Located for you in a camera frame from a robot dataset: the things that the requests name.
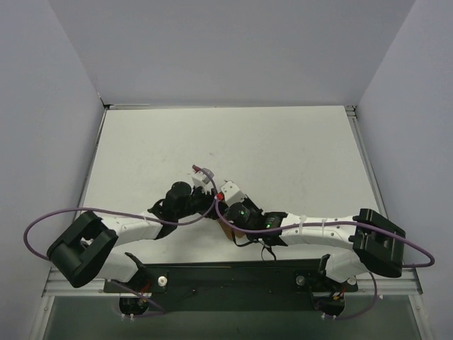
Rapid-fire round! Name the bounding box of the brown cardboard box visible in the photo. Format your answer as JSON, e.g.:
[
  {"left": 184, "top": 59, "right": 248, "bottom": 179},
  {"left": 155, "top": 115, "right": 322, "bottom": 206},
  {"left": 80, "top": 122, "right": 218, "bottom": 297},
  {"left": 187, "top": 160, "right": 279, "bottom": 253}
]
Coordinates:
[{"left": 217, "top": 219, "right": 245, "bottom": 242}]

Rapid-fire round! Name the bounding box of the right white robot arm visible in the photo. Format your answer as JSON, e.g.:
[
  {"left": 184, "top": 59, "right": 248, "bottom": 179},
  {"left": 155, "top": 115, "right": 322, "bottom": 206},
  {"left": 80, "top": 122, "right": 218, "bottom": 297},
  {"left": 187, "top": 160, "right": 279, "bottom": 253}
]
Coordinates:
[{"left": 218, "top": 199, "right": 406, "bottom": 283}]

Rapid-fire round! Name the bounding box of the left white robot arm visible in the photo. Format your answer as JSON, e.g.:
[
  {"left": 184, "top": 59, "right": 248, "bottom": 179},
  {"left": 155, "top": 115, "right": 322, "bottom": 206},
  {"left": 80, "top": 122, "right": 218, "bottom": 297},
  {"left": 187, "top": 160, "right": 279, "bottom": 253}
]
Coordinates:
[{"left": 47, "top": 181, "right": 216, "bottom": 292}]

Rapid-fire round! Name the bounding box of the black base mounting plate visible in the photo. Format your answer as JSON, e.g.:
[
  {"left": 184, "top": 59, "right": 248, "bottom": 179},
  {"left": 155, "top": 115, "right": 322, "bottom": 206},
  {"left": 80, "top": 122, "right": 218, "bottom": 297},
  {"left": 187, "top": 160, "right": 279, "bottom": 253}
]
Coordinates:
[{"left": 102, "top": 258, "right": 358, "bottom": 315}]

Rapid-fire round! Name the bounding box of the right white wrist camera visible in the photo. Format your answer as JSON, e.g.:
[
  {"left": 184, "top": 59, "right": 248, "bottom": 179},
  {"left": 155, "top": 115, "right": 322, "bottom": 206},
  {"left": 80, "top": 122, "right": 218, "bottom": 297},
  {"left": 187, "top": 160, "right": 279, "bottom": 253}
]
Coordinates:
[{"left": 220, "top": 181, "right": 247, "bottom": 206}]

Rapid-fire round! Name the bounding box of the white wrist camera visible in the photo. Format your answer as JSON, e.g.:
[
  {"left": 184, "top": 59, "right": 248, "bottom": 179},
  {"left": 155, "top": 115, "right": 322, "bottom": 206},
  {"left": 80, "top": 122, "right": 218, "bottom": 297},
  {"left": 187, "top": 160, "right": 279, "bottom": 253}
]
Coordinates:
[
  {"left": 191, "top": 165, "right": 217, "bottom": 194},
  {"left": 220, "top": 181, "right": 247, "bottom": 206}
]

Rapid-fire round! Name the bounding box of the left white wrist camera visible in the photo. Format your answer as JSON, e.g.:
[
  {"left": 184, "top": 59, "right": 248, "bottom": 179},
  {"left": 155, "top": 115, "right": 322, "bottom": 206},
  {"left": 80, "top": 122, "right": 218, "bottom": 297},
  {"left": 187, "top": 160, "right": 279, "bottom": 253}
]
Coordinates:
[{"left": 191, "top": 165, "right": 217, "bottom": 194}]

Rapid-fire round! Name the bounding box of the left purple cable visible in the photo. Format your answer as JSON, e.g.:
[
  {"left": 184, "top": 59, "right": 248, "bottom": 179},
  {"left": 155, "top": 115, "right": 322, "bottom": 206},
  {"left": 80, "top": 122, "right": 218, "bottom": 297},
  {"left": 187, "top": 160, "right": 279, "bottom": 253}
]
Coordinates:
[{"left": 23, "top": 166, "right": 220, "bottom": 261}]

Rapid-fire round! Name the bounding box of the aluminium frame rail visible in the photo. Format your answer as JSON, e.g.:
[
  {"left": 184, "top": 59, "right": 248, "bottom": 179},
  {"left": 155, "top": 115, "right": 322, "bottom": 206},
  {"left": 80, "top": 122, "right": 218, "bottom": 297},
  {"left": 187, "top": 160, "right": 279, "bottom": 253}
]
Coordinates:
[{"left": 47, "top": 106, "right": 412, "bottom": 302}]

